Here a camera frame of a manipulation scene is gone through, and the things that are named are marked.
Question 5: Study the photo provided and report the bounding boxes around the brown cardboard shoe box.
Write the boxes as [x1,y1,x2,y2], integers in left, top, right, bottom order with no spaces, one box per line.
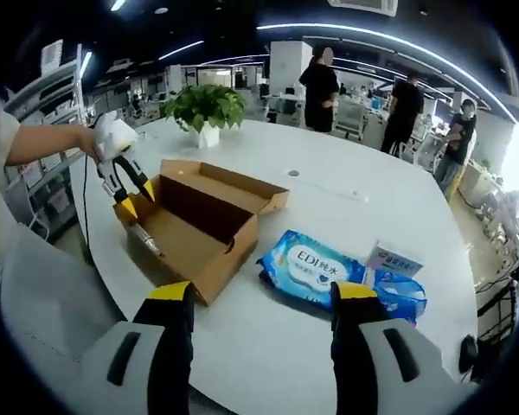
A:
[114,158,292,309]

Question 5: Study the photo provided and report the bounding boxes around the black armrest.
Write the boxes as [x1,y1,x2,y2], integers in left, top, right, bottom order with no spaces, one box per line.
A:
[459,335,481,384]

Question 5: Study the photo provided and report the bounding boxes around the grey mesh office chair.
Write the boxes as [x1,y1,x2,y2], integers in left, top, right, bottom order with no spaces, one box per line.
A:
[0,224,131,378]

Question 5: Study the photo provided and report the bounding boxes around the person's left hand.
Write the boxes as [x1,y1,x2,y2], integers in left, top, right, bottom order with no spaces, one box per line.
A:
[75,127,103,164]

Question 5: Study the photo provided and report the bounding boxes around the blue wet wipes pack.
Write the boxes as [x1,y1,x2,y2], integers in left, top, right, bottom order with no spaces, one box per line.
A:
[255,228,369,310]

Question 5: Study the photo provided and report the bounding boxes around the potted green plant white pot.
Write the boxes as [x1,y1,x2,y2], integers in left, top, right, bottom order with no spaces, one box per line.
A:
[163,84,247,150]

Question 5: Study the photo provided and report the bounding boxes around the white metal shelf rack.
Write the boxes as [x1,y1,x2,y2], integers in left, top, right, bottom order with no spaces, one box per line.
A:
[3,41,93,244]

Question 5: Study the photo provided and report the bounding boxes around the ceiling air conditioner vent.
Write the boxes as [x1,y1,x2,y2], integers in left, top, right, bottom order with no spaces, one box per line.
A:
[326,0,400,18]

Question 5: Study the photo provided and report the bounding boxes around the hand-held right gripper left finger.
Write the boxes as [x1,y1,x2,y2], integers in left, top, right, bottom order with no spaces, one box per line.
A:
[80,279,195,415]

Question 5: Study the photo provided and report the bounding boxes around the white ribbed box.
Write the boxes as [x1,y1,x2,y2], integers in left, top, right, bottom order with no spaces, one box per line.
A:
[40,38,66,74]

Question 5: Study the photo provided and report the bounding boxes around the blue plastic bag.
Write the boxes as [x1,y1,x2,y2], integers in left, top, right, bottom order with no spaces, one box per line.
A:
[362,267,429,328]

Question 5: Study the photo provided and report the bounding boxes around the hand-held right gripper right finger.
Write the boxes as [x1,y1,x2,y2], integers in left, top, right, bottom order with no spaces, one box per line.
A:
[330,279,453,415]

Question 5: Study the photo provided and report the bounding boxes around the small white carton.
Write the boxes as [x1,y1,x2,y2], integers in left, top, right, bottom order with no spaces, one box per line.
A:
[368,239,426,283]

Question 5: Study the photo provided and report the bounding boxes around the white square pillar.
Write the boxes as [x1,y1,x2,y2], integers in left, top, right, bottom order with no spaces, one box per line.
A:
[270,41,313,99]

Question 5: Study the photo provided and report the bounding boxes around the long ceiling light strip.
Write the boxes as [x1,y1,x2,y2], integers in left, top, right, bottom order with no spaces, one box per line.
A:
[257,23,515,127]

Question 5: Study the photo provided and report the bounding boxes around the black cable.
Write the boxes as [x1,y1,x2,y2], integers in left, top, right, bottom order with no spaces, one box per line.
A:
[81,154,95,265]

